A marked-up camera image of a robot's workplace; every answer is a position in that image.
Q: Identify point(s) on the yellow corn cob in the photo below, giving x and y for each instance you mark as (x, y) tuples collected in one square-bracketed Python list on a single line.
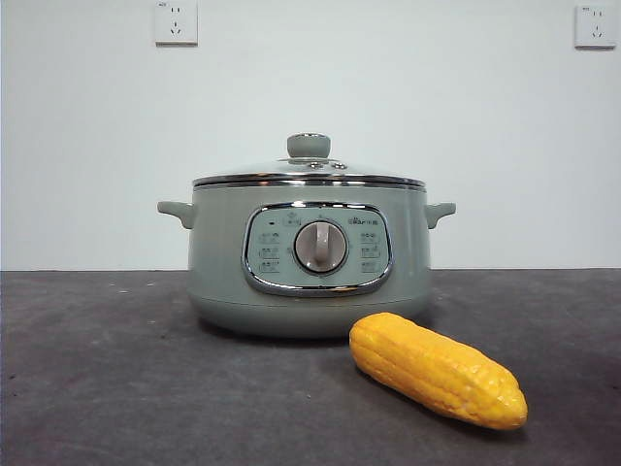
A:
[(427, 364)]

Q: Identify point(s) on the glass lid with green knob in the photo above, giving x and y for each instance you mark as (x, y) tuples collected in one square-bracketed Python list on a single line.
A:
[(307, 144)]

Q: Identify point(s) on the white wall socket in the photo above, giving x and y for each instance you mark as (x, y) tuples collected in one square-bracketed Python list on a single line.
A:
[(176, 23), (592, 26)]

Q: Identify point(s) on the pale green electric pot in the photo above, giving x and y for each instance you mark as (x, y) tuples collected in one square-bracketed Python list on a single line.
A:
[(218, 252)]

